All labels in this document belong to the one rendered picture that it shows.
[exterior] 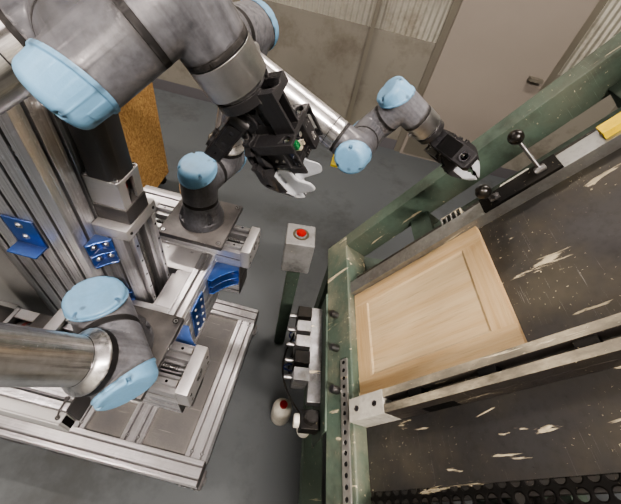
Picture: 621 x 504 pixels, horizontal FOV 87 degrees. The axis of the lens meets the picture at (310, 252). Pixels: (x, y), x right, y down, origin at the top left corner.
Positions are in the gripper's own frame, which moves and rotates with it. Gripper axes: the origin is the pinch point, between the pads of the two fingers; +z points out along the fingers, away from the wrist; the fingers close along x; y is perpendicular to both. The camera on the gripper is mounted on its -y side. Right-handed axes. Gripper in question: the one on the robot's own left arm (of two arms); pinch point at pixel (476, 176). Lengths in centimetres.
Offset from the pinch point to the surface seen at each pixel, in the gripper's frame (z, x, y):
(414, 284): 10.6, 34.2, -2.5
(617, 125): 6.3, -24.7, -14.0
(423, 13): 46, -105, 256
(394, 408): 5, 55, -33
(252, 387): 26, 146, 40
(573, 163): 8.6, -15.0, -11.5
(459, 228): 8.2, 12.9, -1.2
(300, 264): -3, 65, 37
